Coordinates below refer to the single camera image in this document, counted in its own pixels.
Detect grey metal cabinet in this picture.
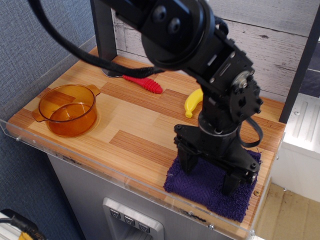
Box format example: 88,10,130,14
49,155,247,240

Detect yellow toy banana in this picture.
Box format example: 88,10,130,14
184,88,204,119

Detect right black frame post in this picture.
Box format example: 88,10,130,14
279,6,320,124

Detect purple towel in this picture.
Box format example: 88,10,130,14
163,157,257,223

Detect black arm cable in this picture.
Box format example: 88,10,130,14
27,0,166,77

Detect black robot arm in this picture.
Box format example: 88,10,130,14
106,0,263,196

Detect red handled metal spoon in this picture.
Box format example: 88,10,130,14
103,70,163,94

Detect yellow and black floor object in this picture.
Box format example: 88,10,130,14
0,208,48,240

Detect silver control panel with buttons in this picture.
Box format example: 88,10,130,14
102,197,165,240

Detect black frame post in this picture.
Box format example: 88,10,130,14
89,0,118,65
279,6,320,124

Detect left black frame post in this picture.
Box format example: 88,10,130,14
89,0,118,65

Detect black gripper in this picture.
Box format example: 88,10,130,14
174,119,260,196

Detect orange transparent plastic pot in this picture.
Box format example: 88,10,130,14
32,84,101,137

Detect white ribbed side unit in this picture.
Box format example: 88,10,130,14
271,93,320,202

